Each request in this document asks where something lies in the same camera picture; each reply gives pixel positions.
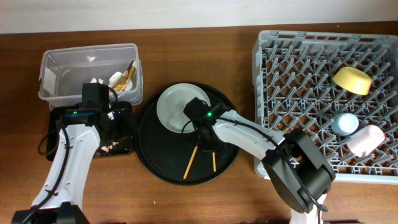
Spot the clear plastic waste bin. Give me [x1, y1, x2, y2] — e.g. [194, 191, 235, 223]
[38, 43, 144, 108]

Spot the yellow bowl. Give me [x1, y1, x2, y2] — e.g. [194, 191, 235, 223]
[332, 67, 372, 95]

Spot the peanut shells and rice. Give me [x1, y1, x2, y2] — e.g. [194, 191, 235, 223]
[99, 141, 131, 155]

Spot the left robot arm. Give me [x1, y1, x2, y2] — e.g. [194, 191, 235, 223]
[12, 83, 116, 223]

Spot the gold foil wrapper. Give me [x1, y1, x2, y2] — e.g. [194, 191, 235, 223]
[112, 60, 137, 91]

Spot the round black serving tray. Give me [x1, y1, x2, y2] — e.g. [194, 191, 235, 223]
[134, 86, 239, 185]

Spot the blue plastic cup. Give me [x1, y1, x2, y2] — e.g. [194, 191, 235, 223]
[331, 113, 359, 136]

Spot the small white tissue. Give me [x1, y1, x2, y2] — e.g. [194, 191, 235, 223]
[90, 78, 103, 84]

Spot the pink plastic cup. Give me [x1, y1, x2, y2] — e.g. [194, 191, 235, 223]
[346, 124, 385, 157]

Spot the grey round plate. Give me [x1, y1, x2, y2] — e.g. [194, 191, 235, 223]
[157, 83, 211, 134]

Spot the black rectangular tray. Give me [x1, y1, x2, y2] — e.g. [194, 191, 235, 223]
[45, 101, 137, 161]

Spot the grey dishwasher rack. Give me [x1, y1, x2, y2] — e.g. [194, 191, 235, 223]
[252, 30, 397, 185]

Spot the white napkin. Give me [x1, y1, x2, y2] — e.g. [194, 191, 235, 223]
[108, 72, 132, 91]

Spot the wooden chopstick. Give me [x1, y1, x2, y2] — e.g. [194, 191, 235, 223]
[183, 146, 198, 180]
[212, 152, 216, 172]

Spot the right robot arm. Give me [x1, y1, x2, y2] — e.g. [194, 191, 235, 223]
[183, 98, 336, 223]

